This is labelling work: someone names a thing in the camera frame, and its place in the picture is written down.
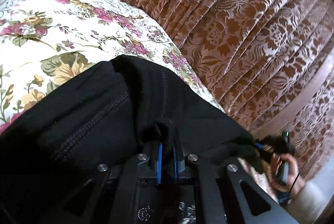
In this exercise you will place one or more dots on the person's right hand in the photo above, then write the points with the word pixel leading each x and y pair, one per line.
pixel 295 183

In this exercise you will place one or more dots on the brown floral curtain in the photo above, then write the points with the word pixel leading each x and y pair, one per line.
pixel 255 57

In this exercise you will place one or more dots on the white sleeve forearm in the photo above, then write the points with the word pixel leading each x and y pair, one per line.
pixel 308 205

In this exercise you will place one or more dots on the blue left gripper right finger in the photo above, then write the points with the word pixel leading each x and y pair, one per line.
pixel 178 161

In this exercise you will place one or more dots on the floral bed quilt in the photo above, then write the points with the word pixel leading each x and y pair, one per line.
pixel 45 43

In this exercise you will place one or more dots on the black pants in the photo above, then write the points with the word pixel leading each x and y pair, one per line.
pixel 56 157

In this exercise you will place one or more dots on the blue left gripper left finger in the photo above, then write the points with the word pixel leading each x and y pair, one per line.
pixel 159 164

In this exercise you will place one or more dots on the beige curtain tie band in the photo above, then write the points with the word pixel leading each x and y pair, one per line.
pixel 291 110

